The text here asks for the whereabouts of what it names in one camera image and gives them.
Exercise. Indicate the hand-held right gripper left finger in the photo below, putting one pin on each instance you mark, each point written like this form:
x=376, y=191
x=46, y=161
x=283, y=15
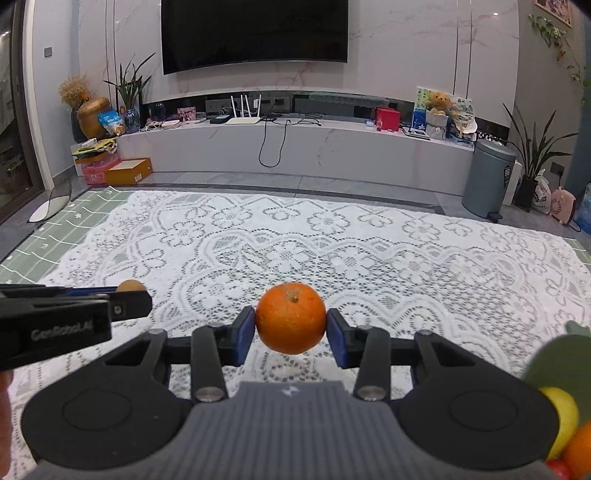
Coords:
x=244, y=337

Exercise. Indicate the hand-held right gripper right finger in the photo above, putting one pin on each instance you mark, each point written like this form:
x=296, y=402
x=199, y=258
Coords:
x=339, y=339

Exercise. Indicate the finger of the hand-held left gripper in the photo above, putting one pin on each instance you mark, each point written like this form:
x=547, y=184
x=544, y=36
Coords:
x=131, y=305
x=92, y=291

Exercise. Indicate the brown kiwi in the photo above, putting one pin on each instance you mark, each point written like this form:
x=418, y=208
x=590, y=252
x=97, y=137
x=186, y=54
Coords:
x=130, y=286

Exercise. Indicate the orange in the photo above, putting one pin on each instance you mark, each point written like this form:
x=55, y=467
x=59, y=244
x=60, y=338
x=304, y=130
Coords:
x=291, y=318
x=581, y=452

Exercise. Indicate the green colander bowl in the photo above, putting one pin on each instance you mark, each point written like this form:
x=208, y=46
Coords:
x=563, y=360

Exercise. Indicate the yellow-green mango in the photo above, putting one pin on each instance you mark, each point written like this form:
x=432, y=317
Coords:
x=563, y=420

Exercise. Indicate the green grid mat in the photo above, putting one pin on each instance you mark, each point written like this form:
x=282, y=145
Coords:
x=55, y=230

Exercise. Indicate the white oval board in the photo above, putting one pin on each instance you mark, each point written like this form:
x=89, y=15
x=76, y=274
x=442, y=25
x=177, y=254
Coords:
x=48, y=205

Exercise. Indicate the white lace tablecloth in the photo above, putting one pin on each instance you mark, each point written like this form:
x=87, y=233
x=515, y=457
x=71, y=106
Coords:
x=323, y=240

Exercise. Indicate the pink box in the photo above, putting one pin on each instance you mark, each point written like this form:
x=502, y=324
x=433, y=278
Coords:
x=94, y=173

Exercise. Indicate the orange box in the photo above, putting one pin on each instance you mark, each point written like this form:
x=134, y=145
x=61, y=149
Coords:
x=129, y=171

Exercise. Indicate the yellow-green packets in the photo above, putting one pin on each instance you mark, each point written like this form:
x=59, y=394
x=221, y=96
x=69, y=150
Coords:
x=92, y=147

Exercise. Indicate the blue snack packet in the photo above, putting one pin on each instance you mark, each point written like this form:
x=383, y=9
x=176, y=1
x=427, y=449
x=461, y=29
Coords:
x=111, y=123

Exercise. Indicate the gold vase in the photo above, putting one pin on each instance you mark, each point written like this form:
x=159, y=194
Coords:
x=92, y=120

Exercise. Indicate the plant in glass vase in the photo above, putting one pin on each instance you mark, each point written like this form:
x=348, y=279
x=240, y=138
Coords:
x=131, y=117

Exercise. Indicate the glass sliding door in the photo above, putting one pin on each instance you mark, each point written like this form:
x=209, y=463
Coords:
x=16, y=115

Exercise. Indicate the white marble console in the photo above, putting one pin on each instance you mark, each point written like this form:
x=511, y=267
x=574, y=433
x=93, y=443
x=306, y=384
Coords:
x=346, y=147

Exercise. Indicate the pink card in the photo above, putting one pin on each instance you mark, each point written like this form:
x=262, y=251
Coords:
x=187, y=114

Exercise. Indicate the dried flowers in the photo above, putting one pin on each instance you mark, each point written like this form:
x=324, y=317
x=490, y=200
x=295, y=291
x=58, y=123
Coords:
x=74, y=90

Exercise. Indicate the black set-top box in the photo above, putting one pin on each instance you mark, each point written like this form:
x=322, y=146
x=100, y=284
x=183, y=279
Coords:
x=219, y=120

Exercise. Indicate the grey trash can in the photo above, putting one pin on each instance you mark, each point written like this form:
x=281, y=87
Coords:
x=487, y=184

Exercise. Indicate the white router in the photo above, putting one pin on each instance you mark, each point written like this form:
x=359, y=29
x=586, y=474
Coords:
x=242, y=121

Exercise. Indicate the white flat device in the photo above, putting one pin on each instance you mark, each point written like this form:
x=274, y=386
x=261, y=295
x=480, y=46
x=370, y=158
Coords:
x=415, y=131

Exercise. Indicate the red box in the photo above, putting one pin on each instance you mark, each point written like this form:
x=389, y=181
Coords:
x=387, y=120

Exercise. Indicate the long-leaf potted plant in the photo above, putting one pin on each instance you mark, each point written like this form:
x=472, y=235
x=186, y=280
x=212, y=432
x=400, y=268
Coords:
x=526, y=194

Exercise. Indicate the green printed card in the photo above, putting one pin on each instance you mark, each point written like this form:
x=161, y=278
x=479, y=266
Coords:
x=420, y=106

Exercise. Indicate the white plastic bag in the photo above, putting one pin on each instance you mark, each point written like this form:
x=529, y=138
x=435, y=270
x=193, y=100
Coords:
x=542, y=196

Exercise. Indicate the teddy bear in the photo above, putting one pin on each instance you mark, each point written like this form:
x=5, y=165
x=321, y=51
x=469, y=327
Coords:
x=438, y=110

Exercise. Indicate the printed paper fan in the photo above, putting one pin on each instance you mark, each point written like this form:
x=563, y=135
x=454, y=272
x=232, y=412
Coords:
x=464, y=115

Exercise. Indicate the pink heater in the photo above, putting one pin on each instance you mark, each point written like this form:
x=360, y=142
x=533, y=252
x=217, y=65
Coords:
x=562, y=205

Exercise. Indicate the blue water jug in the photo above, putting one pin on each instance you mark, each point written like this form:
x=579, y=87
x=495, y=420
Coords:
x=584, y=207

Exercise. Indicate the black television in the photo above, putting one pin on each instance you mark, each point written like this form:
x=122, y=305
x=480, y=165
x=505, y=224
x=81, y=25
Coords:
x=254, y=32

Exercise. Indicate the hanging vine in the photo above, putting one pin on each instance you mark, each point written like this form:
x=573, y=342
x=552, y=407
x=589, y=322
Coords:
x=554, y=32

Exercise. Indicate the framed picture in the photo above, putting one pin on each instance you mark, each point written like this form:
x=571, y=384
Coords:
x=554, y=9

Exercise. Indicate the wall socket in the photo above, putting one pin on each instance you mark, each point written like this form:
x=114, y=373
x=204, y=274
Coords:
x=557, y=170

